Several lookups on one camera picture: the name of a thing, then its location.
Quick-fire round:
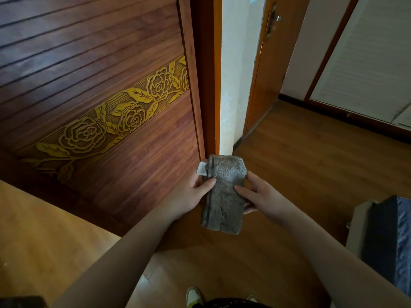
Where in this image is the person's right hand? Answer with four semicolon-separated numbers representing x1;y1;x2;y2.
233;171;297;227

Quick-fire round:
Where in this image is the person's left hand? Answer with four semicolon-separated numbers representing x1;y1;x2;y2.
159;171;217;222

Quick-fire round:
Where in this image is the grey cleaning cloth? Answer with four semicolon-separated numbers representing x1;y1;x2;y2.
197;154;247;235

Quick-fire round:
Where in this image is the person's left forearm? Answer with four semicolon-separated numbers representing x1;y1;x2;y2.
51;205;180;308

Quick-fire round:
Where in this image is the person's right forearm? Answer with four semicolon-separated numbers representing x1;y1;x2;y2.
279;207;411;308

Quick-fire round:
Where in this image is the person's left shoe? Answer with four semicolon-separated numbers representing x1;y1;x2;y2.
186;286;204;308

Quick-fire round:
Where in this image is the person's dark clothing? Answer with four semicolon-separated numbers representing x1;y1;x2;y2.
192;298;273;308

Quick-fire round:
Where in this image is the brown wooden door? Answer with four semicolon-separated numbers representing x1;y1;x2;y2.
242;0;312;138

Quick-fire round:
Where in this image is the wooden wardrobe with carved roses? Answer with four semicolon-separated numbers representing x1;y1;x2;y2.
0;0;223;237

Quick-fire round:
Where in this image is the dark blue quilted bed cover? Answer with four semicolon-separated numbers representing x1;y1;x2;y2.
361;195;411;297

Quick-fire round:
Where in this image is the light wooden desk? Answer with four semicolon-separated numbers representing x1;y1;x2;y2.
0;180;122;307

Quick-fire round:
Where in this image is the white louvered door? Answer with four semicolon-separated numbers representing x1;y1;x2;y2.
304;0;411;132

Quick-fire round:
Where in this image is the metal door handle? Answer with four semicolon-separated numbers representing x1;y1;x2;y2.
265;1;282;40

